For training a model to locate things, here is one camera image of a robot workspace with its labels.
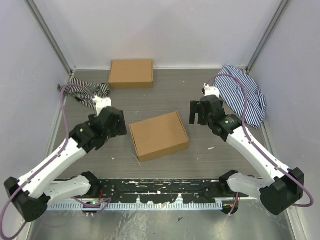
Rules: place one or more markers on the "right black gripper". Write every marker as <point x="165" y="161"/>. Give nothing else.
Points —
<point x="195" y="107"/>

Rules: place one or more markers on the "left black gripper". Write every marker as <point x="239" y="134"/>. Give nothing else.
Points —
<point x="122" y="130"/>

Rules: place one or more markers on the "cardboard box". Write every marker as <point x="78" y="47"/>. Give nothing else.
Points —
<point x="159" y="136"/>
<point x="131" y="74"/>

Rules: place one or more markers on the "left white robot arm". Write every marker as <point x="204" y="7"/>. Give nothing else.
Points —
<point x="34" y="192"/>

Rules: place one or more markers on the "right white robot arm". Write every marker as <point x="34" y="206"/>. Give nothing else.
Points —
<point x="278" y="188"/>

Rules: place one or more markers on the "folded closed cardboard box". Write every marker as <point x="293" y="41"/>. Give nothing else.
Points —
<point x="131" y="74"/>

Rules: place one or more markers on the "blue white striped cloth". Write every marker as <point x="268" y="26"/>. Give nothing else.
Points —
<point x="234" y="86"/>

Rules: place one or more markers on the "black white striped cloth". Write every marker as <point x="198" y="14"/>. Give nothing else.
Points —
<point x="84" y="91"/>

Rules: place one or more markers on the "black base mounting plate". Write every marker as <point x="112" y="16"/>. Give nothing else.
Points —
<point x="160" y="191"/>

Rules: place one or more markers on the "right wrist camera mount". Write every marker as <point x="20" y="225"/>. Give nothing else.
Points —
<point x="208" y="90"/>

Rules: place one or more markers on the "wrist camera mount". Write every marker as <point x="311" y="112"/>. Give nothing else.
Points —
<point x="208" y="90"/>
<point x="101" y="103"/>

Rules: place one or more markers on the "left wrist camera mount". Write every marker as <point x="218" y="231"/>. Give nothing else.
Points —
<point x="101" y="103"/>

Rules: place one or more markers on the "slotted grey cable duct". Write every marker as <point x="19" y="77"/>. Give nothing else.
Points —
<point x="176" y="206"/>

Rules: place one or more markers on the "right aluminium frame post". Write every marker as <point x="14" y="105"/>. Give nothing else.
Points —
<point x="280" y="11"/>

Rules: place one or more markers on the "aluminium frame post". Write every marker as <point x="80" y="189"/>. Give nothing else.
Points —
<point x="48" y="34"/>
<point x="280" y="11"/>

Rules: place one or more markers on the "left aluminium frame post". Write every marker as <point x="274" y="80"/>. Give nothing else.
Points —
<point x="48" y="34"/>

